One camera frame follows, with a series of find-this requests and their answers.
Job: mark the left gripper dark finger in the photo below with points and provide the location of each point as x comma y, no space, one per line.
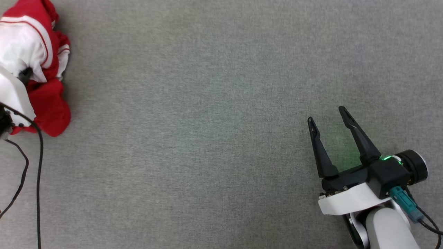
26,74

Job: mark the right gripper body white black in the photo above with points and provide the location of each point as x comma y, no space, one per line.
349,200

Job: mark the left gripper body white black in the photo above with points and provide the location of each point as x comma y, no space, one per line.
15,98

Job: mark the red and white garment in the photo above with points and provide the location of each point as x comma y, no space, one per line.
52,107

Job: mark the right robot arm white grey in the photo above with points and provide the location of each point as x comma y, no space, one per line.
387,228

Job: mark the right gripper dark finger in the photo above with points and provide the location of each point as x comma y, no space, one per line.
361,141
323,157

